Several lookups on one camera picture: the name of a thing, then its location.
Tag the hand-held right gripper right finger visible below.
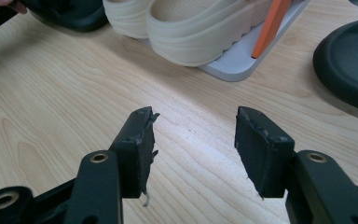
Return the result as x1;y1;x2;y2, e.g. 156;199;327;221
234;105;296;200

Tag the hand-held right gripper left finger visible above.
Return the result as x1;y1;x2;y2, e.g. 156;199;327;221
109;105;161;207

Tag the white plastic storage box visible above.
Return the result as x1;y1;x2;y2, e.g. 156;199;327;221
199;0;311;83

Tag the cream clog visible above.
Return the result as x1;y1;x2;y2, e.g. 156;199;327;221
102;0;157;40
145;0;276;68

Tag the black slipper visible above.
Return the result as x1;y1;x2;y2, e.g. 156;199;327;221
312;17;358;116
21;0;108;33

